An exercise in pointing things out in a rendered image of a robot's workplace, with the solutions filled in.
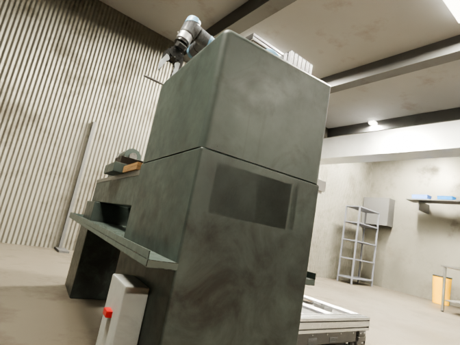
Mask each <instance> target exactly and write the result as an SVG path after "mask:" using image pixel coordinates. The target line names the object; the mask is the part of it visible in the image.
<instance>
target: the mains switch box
mask: <svg viewBox="0 0 460 345"><path fill-rule="evenodd" d="M148 295H149V287H147V286H146V285H145V284H143V282H141V281H140V280H139V279H137V278H136V277H135V276H133V275H128V274H113V275H112V280H111V283H110V288H109V292H108V295H107V300H106V304H105V307H104V309H103V317H102V320H101V325H100V329H99V334H98V337H97V342H96V345H137V344H138V338H139V334H140V329H141V326H142V320H143V316H144V310H145V307H146V302H147V298H148Z"/></svg>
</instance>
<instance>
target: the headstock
mask: <svg viewBox="0 0 460 345"><path fill-rule="evenodd" d="M330 91H331V86H330V85H329V84H327V83H325V82H323V81H322V80H320V79H318V78H316V77H314V76H313V75H310V74H309V73H307V72H305V71H304V70H302V69H300V68H299V67H297V66H295V65H293V64H291V63H289V62H287V61H286V60H284V59H282V58H280V57H279V56H277V55H275V54H273V53H271V52H269V51H268V50H266V49H264V48H263V47H261V46H259V45H257V44H255V43H254V42H252V41H250V40H248V39H246V38H245V37H243V36H241V35H239V34H237V33H235V32H234V31H232V30H230V29H227V30H225V31H223V32H222V33H221V34H220V35H219V36H217V37H216V38H215V39H214V40H213V41H211V42H210V43H209V44H208V45H207V46H206V47H205V48H204V49H202V50H201V51H200V52H199V53H198V54H196V55H195V56H194V57H193V58H192V59H191V60H190V61H189V62H187V63H186V64H185V65H184V66H183V67H181V68H180V69H179V70H178V71H177V72H176V73H175V74H174V75H172V76H171V77H170V78H169V79H167V80H166V81H165V82H164V84H163V86H162V89H161V91H160V94H159V99H158V102H157V108H156V111H155V116H154V119H153V124H152V127H151V133H150V136H149V141H148V144H147V148H146V153H145V156H144V161H143V164H144V163H147V162H151V161H154V160H157V159H161V158H164V157H168V156H171V155H175V154H178V153H182V152H185V151H189V150H192V149H197V148H199V147H204V148H206V149H210V150H213V151H216V152H219V153H223V154H225V155H229V156H231V157H235V158H238V159H241V160H244V161H246V162H250V163H252V164H256V165H258V166H262V167H264V168H268V169H271V170H275V171H277V172H280V173H283V174H286V175H289V176H292V177H296V178H298V179H302V180H304V181H308V182H310V183H314V184H316V185H317V183H318V174H319V169H320V159H321V154H322V145H323V140H324V130H325V125H326V120H327V110H328V105H329V96H330Z"/></svg>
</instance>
